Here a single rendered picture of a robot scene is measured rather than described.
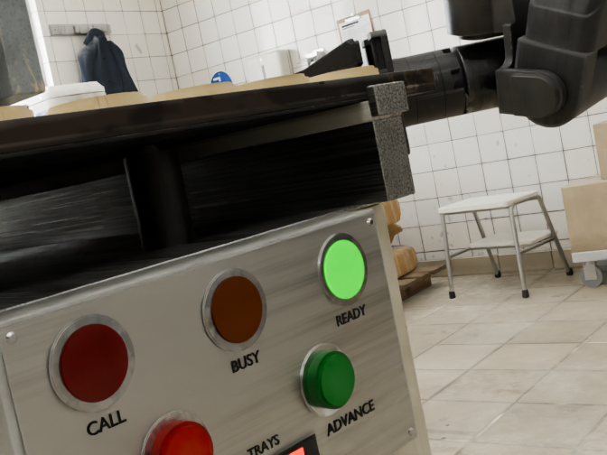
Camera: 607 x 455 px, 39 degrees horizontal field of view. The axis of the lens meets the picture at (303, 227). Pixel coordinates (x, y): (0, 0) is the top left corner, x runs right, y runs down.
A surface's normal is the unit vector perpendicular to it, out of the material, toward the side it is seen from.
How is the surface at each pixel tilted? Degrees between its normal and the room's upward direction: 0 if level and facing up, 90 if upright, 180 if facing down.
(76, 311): 90
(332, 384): 90
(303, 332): 90
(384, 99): 90
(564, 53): 102
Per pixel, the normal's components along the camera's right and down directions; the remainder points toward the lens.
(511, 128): -0.60, 0.19
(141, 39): 0.78, -0.10
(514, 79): -0.69, 0.41
